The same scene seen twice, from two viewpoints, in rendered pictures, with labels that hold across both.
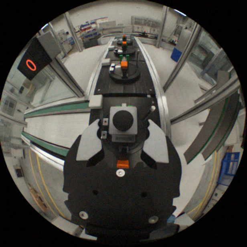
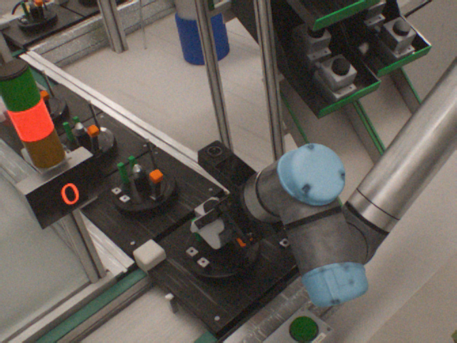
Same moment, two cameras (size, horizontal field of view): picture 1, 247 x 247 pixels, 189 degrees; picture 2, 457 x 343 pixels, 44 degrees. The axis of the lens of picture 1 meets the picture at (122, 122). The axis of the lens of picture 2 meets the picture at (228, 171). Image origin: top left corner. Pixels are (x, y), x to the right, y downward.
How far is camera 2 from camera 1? 0.89 m
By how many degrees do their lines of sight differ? 41
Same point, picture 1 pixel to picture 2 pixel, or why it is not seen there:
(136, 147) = (253, 248)
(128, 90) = (179, 213)
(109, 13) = not seen: outside the picture
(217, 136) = (360, 132)
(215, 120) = (299, 135)
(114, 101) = (175, 237)
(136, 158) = (268, 265)
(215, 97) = (273, 120)
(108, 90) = (149, 233)
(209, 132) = not seen: hidden behind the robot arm
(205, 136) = not seen: hidden behind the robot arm
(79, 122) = (131, 325)
